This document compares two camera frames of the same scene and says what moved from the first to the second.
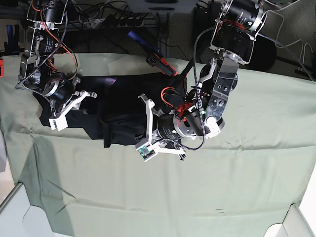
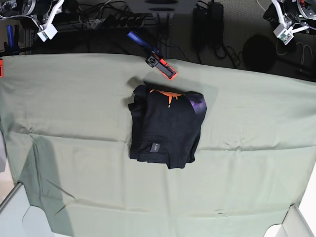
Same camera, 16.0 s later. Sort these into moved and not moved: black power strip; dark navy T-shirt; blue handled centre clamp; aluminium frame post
Moved: dark navy T-shirt
Not moved: black power strip; aluminium frame post; blue handled centre clamp
